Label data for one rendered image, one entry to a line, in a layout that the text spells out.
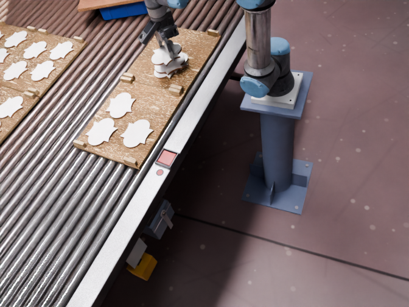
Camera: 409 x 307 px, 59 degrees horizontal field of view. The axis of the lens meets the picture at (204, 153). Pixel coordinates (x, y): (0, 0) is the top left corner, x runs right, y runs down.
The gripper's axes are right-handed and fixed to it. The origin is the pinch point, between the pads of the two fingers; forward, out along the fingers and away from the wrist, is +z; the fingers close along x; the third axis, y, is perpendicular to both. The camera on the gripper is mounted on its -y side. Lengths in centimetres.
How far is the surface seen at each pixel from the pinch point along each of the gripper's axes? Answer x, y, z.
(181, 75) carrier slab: -4.6, 2.4, 11.5
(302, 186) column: -48, 43, 103
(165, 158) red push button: -40.4, -25.9, 12.3
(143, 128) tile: -22.0, -26.7, 10.4
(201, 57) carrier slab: -1.0, 15.9, 11.5
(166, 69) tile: -0.6, -2.5, 7.3
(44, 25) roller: 90, -40, 13
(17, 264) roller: -45, -93, 13
